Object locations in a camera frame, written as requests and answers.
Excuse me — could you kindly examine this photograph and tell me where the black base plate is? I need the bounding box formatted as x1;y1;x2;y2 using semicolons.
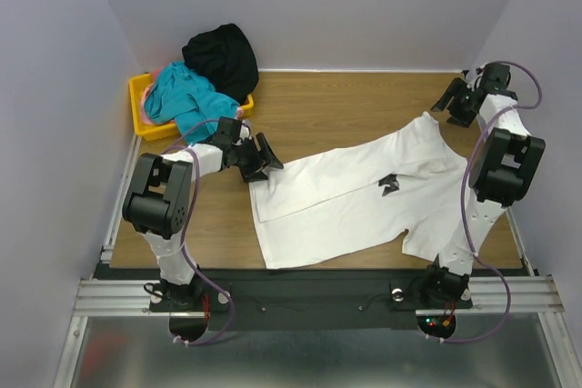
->
75;269;471;338

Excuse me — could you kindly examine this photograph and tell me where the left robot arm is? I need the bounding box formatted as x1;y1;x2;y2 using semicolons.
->
122;117;284;312

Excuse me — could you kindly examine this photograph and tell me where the teal t shirt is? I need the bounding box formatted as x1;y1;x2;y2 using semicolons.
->
143;62;239;144

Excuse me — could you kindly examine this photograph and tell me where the white t shirt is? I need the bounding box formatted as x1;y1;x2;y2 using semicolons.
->
249;114;467;269

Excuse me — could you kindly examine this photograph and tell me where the pink t shirt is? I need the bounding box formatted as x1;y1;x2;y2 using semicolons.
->
140;68;163;125

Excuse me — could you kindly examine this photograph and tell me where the yellow plastic bin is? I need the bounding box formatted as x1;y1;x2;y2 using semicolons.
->
128;72;253;141

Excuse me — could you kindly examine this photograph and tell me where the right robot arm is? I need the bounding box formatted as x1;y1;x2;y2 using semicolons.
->
418;61;546;307

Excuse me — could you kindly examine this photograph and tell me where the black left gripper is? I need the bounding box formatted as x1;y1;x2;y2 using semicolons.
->
232;134;284;184

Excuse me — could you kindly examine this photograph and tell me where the aluminium frame rail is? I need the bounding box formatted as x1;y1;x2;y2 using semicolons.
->
55;270;577;387

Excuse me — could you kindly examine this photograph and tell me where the black t shirt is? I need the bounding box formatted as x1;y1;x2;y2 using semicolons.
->
182;24;259;104

